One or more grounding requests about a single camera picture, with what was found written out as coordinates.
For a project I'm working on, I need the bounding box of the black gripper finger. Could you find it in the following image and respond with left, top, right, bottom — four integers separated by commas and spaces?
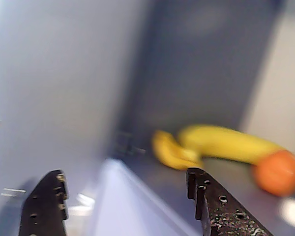
186, 167, 274, 236
19, 169, 70, 236

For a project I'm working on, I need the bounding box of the metal door hinge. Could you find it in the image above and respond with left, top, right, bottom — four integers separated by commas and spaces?
114, 131, 148, 156

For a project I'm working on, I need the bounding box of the orange toy fruit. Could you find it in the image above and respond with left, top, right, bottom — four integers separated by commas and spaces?
251, 150, 295, 198

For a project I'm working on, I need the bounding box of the yellow toy banana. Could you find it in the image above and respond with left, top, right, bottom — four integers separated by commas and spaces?
177, 123, 289, 165

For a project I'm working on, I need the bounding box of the small yellow banana piece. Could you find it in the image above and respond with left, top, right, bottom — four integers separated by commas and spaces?
151, 129, 205, 171

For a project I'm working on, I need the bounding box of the light blue toy kitchen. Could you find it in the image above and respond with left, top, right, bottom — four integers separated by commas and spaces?
93, 0, 295, 236

